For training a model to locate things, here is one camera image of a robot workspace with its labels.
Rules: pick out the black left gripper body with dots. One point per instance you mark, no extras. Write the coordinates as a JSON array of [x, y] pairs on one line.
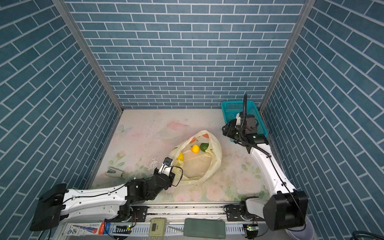
[[171, 179]]

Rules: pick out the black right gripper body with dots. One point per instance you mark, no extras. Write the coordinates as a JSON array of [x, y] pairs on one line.
[[234, 132]]

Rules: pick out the green round lime fruit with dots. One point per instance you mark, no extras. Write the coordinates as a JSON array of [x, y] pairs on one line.
[[204, 147]]

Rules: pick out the yellow round fruit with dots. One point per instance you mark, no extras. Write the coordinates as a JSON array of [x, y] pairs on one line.
[[195, 149]]

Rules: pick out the yellow translucent plastic bag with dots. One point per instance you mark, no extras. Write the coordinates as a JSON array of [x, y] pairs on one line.
[[196, 168]]

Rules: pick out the orange fruit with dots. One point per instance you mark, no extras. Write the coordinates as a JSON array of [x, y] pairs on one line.
[[180, 157]]

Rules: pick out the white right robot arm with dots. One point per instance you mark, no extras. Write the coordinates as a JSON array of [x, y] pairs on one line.
[[287, 207]]

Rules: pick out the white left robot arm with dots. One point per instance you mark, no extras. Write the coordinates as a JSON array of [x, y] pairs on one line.
[[113, 205]]

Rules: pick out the teal plastic basket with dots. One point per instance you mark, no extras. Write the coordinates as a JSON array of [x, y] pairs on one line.
[[230, 110]]

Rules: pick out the small green meter box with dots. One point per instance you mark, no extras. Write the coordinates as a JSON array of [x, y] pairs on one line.
[[157, 227]]

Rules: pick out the small grey card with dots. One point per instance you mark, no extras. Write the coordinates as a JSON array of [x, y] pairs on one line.
[[113, 172]]

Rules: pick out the green rectangular pad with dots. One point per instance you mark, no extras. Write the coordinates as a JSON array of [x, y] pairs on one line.
[[201, 228]]

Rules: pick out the blue white flat package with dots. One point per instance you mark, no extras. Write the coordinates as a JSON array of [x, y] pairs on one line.
[[83, 229]]

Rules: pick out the grey round bowl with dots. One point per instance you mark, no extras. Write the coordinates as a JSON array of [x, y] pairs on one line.
[[301, 233]]

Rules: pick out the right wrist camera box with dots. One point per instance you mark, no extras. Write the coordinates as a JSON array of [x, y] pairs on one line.
[[239, 119]]

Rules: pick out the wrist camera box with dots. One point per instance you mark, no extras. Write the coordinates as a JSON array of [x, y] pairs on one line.
[[239, 119], [166, 166]]

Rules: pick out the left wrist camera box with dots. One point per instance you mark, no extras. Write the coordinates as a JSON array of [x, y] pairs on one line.
[[166, 166]]

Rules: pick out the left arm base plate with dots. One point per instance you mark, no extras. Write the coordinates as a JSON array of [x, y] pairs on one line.
[[132, 214]]

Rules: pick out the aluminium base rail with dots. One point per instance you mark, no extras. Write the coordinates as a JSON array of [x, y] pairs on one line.
[[175, 214]]

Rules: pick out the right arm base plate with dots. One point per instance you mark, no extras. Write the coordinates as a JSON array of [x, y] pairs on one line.
[[235, 213]]

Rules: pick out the aluminium corner post right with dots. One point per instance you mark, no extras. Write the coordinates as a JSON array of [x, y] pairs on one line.
[[304, 14]]

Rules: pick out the aluminium corner post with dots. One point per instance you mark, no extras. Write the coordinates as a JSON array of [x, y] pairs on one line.
[[78, 36], [304, 14]]

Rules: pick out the aluminium corner post left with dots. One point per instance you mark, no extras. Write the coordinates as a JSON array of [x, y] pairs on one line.
[[78, 36]]

